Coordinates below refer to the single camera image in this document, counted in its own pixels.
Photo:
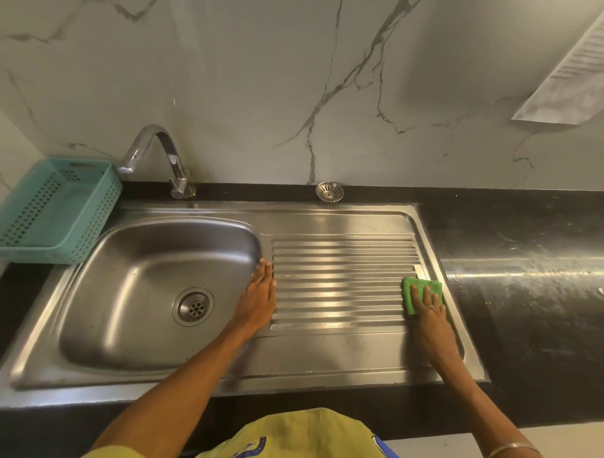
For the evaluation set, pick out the person's right hand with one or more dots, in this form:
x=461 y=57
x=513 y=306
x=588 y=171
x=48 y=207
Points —
x=429 y=316

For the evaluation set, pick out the person's left hand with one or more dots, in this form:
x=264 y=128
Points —
x=257 y=297

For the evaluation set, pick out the person's left fingers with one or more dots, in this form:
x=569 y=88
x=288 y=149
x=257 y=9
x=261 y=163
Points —
x=262 y=276

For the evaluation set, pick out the person's right middle finger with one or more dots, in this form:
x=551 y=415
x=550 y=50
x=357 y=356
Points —
x=427 y=297

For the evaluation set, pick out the green scrub sponge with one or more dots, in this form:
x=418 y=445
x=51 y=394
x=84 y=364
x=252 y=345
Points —
x=417 y=288

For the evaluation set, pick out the person's left forearm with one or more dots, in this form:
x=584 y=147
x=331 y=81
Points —
x=174 y=391

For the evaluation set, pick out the person's right forearm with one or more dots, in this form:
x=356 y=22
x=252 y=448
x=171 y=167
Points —
x=476 y=401

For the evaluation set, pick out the stainless steel sink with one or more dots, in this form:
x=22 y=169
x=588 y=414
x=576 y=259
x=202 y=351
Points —
x=236 y=292

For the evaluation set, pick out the sink drain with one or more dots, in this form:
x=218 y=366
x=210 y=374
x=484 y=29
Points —
x=192 y=306

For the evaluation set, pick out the metal sink strainer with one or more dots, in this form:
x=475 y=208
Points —
x=329 y=191

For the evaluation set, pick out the chrome faucet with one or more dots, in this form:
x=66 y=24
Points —
x=163 y=158

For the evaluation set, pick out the yellow shirt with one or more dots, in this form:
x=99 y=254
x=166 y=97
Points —
x=288 y=436

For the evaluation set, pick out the silver bangle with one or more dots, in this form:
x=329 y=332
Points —
x=513 y=448

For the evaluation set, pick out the teal plastic basket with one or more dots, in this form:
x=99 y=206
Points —
x=54 y=210

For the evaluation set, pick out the white printed paper sheet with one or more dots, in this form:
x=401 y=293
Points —
x=564 y=80

